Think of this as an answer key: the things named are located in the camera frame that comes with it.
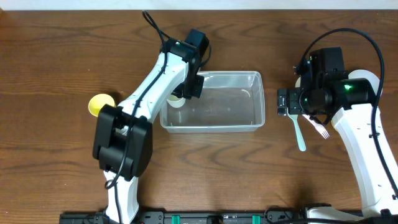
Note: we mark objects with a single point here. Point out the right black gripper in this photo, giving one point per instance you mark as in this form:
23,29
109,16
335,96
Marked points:
283,101

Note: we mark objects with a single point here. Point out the clear plastic container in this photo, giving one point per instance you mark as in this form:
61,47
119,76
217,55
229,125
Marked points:
230,102

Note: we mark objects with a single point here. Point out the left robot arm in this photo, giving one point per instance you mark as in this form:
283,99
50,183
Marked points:
123,142

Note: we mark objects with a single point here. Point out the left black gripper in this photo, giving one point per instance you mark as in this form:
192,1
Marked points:
196,93

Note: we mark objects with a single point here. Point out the grey plastic bowl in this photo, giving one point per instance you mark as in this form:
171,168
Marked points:
372,78

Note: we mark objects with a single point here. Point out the yellow plastic cup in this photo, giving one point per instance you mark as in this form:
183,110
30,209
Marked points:
98,101

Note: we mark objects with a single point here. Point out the pink plastic fork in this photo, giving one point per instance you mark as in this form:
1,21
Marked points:
319,127

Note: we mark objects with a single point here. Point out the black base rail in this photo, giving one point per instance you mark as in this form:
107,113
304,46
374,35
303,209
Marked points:
214,217

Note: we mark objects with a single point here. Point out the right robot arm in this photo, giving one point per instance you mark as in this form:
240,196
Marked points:
326,92

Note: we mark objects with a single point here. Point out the mint green plastic spoon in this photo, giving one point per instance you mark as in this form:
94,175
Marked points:
300,140

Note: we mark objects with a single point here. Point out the white plastic cup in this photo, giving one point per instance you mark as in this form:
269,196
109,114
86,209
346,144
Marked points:
175,102

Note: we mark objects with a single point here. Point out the white plastic bowl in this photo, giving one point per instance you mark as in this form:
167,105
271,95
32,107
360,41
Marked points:
297,83

